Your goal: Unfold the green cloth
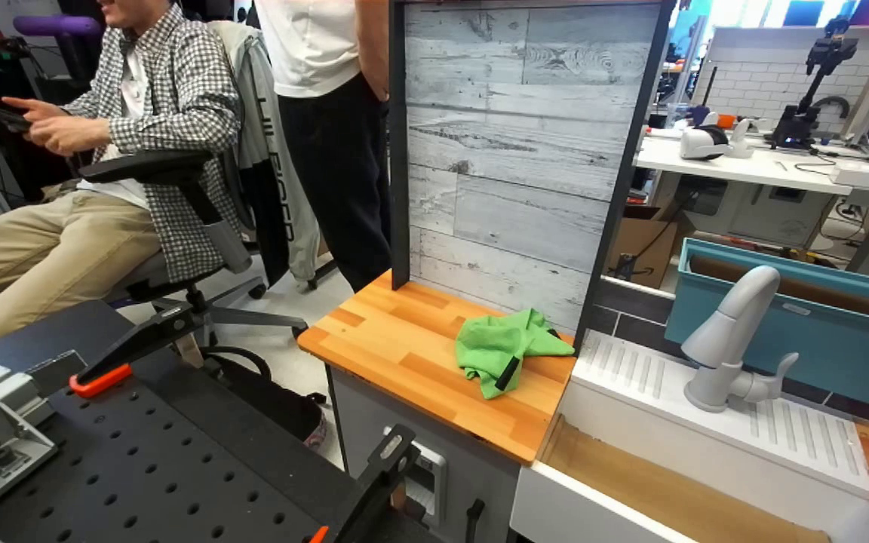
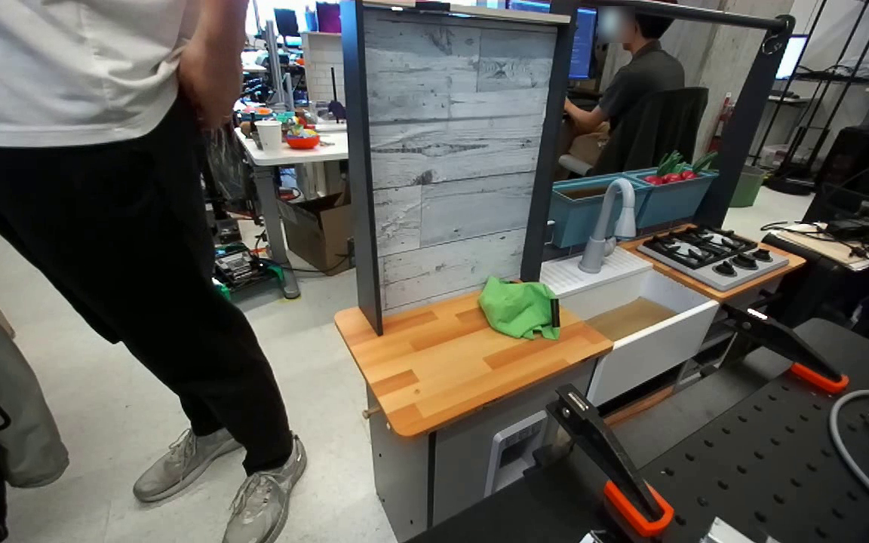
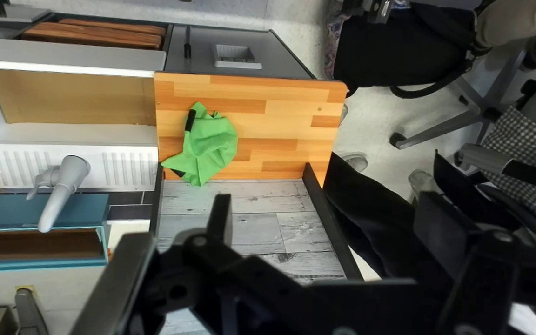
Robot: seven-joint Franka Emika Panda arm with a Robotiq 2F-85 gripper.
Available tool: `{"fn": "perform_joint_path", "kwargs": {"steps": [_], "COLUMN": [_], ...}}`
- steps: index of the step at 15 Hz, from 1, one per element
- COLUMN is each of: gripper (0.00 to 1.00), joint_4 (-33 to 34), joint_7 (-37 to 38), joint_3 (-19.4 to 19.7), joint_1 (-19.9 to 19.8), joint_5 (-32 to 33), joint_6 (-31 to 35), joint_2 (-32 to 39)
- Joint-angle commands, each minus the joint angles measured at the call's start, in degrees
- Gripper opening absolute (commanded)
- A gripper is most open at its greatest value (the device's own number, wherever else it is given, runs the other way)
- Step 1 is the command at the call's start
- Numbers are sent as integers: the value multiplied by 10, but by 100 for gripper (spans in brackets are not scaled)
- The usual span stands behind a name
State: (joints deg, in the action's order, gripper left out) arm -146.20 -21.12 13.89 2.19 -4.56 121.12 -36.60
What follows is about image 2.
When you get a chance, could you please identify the green cloth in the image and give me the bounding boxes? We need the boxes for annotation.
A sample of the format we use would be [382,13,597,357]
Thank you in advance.
[478,275,564,343]

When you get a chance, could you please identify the standing person bare forearm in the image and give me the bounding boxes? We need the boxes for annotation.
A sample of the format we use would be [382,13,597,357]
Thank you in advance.
[173,0,253,140]

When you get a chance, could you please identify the brown cardboard box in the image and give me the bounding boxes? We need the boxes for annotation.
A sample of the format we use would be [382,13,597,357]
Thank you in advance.
[280,189,355,276]

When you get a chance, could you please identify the grey wood print back panel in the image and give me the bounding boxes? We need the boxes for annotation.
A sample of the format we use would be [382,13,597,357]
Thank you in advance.
[363,10,569,317]

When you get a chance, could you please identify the teal storage bin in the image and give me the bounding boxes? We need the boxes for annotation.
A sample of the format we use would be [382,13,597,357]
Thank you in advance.
[549,164,724,253]

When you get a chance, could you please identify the white desk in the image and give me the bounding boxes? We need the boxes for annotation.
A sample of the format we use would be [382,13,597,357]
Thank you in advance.
[232,117,353,303]

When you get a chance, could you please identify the red bowl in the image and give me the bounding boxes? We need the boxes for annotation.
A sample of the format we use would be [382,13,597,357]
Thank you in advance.
[285,127,324,155]

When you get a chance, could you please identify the wooden top grey cabinet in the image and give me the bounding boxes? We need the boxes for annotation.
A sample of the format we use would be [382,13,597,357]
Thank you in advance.
[331,287,616,543]

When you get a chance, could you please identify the grey faucet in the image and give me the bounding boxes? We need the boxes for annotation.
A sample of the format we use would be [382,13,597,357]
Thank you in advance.
[578,174,641,276]

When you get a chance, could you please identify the white cup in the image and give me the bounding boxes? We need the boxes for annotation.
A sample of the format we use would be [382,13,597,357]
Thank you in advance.
[253,117,288,156]

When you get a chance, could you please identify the white sink basin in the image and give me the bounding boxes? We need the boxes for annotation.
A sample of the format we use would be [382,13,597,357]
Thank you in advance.
[536,246,724,411]

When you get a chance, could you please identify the red toy food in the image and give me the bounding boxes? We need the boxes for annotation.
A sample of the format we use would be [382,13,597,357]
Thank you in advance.
[645,164,699,189]

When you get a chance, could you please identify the green toy leaves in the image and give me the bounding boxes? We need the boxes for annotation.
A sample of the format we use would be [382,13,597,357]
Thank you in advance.
[656,148,718,179]

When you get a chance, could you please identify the blue monitor screen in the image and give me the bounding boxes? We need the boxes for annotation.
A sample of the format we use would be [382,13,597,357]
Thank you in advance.
[567,5,603,84]

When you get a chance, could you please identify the person in dark shirt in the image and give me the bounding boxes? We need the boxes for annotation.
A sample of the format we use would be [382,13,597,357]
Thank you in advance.
[561,10,688,174]

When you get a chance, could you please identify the grey toy stove hob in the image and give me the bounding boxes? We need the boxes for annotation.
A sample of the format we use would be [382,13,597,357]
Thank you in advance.
[641,224,790,296]

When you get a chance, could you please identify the grey sneaker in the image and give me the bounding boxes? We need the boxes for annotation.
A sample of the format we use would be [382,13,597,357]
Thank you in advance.
[219,432,312,543]
[129,424,248,506]

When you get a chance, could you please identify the green bin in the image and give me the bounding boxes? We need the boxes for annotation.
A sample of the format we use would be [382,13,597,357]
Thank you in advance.
[730,164,773,212]

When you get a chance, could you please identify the red fire extinguisher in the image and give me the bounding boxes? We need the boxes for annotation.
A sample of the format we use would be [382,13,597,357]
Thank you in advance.
[712,89,736,155]

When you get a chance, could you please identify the standing person white shirt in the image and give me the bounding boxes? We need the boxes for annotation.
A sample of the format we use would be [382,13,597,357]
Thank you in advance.
[0,0,312,543]

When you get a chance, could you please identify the black machine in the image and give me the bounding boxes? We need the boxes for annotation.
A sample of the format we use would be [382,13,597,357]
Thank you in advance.
[805,123,869,253]

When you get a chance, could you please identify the pale grey hoodie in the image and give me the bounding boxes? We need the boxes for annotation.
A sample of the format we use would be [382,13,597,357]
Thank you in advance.
[0,269,73,537]

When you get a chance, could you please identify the white cabinet handle plate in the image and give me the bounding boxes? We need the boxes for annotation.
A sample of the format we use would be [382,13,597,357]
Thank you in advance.
[480,406,555,499]

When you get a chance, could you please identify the black clamp orange handle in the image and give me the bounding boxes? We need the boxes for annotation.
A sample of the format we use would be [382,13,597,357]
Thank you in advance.
[718,298,854,397]
[542,385,678,543]

